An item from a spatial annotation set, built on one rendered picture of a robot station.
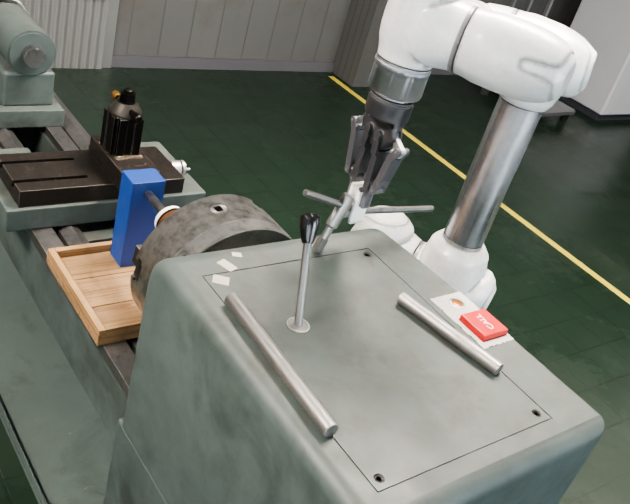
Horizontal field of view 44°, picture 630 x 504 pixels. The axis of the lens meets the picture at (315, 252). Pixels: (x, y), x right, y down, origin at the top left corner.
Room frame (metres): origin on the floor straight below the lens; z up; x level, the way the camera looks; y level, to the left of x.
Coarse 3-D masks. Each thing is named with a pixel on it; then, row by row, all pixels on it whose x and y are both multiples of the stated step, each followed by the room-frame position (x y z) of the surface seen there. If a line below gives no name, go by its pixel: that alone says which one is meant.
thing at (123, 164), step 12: (96, 144) 1.74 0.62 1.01; (96, 156) 1.74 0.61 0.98; (108, 156) 1.69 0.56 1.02; (120, 156) 1.71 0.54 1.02; (144, 156) 1.75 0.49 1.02; (108, 168) 1.68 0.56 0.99; (132, 168) 1.67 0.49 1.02; (144, 168) 1.69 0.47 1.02; (156, 168) 1.71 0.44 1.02; (120, 180) 1.63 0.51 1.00
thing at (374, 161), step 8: (376, 136) 1.18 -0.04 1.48; (376, 144) 1.18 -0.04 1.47; (376, 152) 1.18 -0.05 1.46; (384, 152) 1.19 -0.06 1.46; (376, 160) 1.18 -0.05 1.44; (384, 160) 1.19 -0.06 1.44; (368, 168) 1.18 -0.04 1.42; (376, 168) 1.18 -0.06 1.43; (368, 176) 1.18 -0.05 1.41; (376, 176) 1.19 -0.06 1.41; (368, 184) 1.18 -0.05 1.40
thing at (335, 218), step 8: (344, 192) 1.19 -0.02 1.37; (344, 200) 1.17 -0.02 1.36; (352, 200) 1.18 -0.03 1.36; (336, 208) 1.17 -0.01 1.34; (344, 208) 1.17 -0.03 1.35; (336, 216) 1.16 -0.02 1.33; (328, 224) 1.16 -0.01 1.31; (336, 224) 1.16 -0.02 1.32; (328, 232) 1.16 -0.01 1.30; (320, 240) 1.16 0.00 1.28; (328, 240) 1.16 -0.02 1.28; (312, 248) 1.15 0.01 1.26; (320, 248) 1.15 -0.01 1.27
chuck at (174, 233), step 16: (192, 208) 1.23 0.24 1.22; (208, 208) 1.23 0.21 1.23; (240, 208) 1.26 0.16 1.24; (256, 208) 1.30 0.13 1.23; (160, 224) 1.20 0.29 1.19; (176, 224) 1.19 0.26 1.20; (192, 224) 1.19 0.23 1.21; (208, 224) 1.19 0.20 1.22; (160, 240) 1.17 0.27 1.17; (176, 240) 1.16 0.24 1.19; (192, 240) 1.15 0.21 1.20; (144, 256) 1.16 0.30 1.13; (160, 256) 1.14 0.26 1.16; (144, 272) 1.14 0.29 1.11; (144, 288) 1.13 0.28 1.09
